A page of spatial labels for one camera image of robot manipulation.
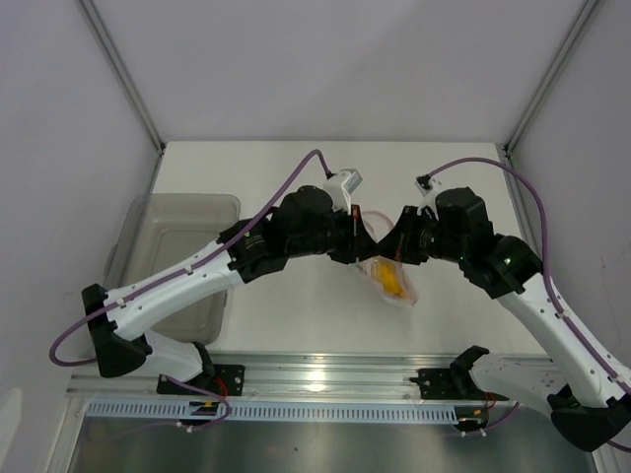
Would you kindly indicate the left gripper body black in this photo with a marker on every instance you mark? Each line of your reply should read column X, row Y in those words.
column 335, row 237

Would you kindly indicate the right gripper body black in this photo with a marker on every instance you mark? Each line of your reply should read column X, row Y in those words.
column 425, row 238

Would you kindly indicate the yellow lemon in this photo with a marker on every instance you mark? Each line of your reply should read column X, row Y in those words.
column 389, row 278

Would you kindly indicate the clear zip top bag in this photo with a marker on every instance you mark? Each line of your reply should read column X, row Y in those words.
column 378, row 224

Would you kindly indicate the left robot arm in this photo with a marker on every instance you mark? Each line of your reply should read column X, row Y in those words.
column 305, row 223

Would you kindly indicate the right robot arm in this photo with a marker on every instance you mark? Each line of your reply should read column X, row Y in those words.
column 588, row 401

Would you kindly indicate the clear plastic bin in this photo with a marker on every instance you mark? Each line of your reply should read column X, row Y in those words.
column 161, row 230

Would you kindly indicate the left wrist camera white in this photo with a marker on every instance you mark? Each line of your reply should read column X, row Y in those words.
column 340, row 187

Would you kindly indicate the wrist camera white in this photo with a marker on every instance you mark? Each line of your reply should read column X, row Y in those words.
column 340, row 187
column 430, row 188

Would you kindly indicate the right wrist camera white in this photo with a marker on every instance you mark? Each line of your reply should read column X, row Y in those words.
column 430, row 188

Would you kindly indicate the aluminium mounting rail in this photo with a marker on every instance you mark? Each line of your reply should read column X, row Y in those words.
column 317, row 377

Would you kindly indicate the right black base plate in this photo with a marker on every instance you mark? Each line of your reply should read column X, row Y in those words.
column 447, row 384

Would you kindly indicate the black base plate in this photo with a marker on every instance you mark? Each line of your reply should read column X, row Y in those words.
column 228, row 380
column 447, row 384

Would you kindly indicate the white slotted cable duct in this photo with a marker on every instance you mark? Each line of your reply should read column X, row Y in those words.
column 405, row 413

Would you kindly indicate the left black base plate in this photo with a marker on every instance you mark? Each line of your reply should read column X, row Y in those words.
column 228, row 380

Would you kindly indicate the right aluminium frame post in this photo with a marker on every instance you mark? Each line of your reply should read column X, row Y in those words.
column 552, row 73

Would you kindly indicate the aluminium frame post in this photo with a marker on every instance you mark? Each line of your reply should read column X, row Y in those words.
column 552, row 73
column 105, row 41

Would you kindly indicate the left aluminium frame post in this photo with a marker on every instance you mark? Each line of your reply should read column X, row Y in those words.
column 105, row 41

